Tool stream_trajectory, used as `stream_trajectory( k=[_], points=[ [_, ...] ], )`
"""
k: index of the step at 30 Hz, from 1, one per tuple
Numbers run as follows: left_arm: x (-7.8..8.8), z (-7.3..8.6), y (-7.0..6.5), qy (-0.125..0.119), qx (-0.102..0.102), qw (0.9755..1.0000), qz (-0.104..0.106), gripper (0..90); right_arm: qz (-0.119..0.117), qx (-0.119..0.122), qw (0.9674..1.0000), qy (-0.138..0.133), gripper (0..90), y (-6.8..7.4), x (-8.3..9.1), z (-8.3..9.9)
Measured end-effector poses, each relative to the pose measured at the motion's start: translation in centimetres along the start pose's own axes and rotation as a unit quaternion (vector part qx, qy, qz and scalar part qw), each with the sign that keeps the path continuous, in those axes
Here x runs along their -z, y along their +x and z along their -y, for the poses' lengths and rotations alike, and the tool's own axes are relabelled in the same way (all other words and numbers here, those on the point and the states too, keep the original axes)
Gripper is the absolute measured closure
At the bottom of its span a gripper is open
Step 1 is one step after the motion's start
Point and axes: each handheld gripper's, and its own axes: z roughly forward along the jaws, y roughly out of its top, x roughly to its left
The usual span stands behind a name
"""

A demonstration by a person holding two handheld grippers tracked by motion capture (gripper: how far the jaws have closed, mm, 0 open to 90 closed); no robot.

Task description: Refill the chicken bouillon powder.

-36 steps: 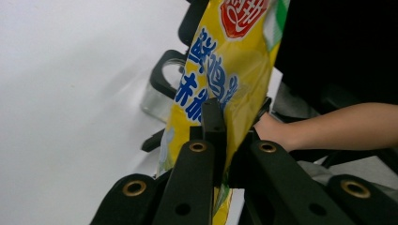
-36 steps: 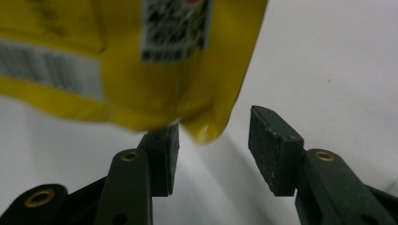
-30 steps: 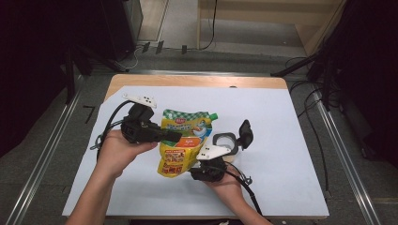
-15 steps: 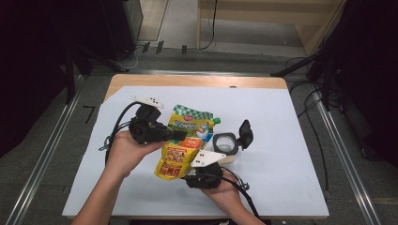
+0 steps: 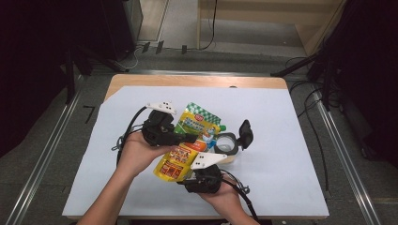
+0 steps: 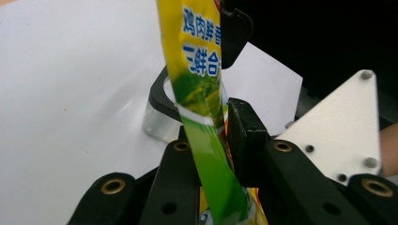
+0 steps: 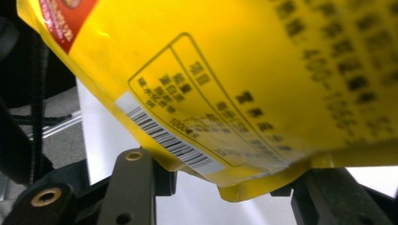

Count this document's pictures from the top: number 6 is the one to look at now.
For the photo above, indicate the wooden table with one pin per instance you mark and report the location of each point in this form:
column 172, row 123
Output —
column 4, row 1

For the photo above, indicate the white paper sheet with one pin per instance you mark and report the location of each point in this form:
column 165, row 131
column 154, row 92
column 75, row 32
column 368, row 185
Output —
column 78, row 93

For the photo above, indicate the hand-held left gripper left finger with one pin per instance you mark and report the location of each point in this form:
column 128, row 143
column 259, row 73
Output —
column 183, row 134

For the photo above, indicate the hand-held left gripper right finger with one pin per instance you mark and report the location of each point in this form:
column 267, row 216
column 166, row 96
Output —
column 245, row 140

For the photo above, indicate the yellow green seasoning packet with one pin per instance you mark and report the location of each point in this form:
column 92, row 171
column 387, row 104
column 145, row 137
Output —
column 200, row 62

